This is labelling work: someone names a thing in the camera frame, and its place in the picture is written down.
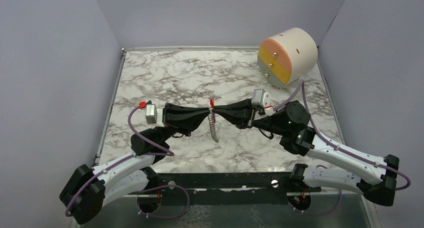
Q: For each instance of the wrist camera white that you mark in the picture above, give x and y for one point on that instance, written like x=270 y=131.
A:
x=154 y=115
x=261 y=101

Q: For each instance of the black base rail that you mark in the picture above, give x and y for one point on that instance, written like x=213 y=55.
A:
x=218 y=185

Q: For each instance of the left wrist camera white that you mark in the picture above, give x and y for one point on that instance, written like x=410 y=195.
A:
x=154 y=115

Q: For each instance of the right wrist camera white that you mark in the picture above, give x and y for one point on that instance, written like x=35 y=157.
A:
x=261 y=101

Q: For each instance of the round drawer box pastel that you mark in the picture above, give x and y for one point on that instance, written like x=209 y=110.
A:
x=285 y=57

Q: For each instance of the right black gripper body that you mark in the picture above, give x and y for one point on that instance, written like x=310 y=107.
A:
x=260 y=123

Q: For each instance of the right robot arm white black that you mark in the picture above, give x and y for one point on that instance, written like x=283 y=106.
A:
x=374 y=177

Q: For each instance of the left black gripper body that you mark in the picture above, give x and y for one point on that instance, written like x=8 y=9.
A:
x=168 y=123

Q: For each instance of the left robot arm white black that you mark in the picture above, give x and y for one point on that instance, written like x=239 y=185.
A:
x=90 y=189

